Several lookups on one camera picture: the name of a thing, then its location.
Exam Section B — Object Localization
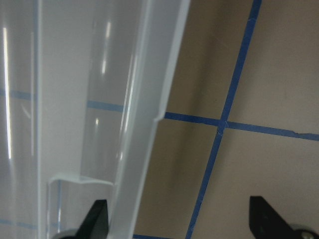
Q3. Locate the clear plastic box lid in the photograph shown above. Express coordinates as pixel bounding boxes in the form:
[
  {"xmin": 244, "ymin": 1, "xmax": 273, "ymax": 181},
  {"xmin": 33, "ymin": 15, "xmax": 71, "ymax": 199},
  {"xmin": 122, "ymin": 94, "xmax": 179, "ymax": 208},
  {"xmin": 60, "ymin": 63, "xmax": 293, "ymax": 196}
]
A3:
[{"xmin": 0, "ymin": 0, "xmax": 190, "ymax": 239}]

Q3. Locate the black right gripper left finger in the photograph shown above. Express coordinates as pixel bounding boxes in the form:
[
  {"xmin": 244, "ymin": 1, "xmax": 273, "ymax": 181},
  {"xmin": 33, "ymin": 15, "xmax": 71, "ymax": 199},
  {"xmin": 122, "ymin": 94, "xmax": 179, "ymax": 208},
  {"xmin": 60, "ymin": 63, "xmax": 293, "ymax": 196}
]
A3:
[{"xmin": 78, "ymin": 200, "xmax": 109, "ymax": 239}]

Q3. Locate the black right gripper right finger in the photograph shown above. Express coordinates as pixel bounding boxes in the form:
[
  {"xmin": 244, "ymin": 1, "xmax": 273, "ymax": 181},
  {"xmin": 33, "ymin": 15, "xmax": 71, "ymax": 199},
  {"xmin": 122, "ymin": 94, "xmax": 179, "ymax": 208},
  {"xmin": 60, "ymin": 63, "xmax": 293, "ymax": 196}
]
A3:
[{"xmin": 250, "ymin": 196, "xmax": 297, "ymax": 239}]

